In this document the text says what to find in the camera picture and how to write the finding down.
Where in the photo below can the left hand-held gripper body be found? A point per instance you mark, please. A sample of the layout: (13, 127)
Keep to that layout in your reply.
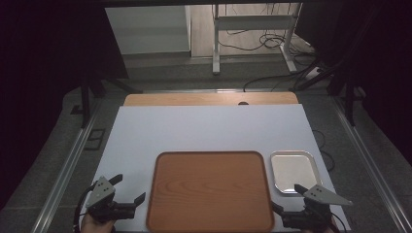
(101, 193)

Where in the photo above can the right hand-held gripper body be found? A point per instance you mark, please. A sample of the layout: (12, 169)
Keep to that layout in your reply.
(311, 214)

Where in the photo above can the person's right hand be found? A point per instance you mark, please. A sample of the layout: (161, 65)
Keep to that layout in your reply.
(324, 231)

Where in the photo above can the person's left hand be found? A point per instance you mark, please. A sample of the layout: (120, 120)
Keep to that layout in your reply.
(94, 226)

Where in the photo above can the small silver metal tray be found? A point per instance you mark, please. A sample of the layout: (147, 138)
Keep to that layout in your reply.
(294, 171)

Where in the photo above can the black floor socket plate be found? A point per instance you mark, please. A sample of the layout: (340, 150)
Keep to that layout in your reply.
(95, 139)

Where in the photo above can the brown wooden tray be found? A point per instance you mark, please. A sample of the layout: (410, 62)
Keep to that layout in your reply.
(210, 191)

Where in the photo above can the black metal stand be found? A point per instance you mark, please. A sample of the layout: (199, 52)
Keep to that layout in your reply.
(349, 103)
(85, 100)

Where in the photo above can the white table mat board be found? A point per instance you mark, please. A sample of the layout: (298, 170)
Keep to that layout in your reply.
(200, 129)

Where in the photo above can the black round table grommet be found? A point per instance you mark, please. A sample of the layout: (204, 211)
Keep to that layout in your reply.
(243, 103)

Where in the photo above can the white power strip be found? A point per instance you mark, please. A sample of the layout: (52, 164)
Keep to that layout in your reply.
(313, 73)

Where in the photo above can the silver aluminium crossbar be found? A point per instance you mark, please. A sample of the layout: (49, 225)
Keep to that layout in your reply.
(194, 91)

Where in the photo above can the wooden table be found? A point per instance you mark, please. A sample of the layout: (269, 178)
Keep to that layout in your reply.
(207, 98)

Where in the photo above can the white cabinet panel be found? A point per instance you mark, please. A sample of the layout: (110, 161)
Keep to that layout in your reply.
(147, 29)

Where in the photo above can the silver aluminium floor rail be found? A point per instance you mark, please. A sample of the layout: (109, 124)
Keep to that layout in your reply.
(372, 168)
(64, 174)

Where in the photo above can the white metal desk frame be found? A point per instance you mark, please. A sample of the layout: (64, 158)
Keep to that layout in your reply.
(256, 22)

